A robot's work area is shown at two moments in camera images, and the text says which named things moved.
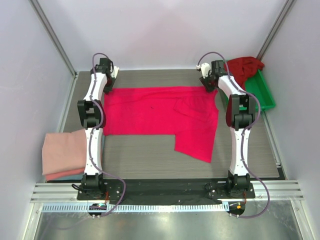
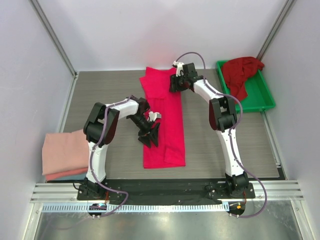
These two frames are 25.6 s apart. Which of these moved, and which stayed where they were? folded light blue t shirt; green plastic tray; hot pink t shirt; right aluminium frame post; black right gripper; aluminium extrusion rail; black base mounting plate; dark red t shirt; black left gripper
Moved: black right gripper; black left gripper; hot pink t shirt
Stayed: dark red t shirt; right aluminium frame post; green plastic tray; black base mounting plate; aluminium extrusion rail; folded light blue t shirt
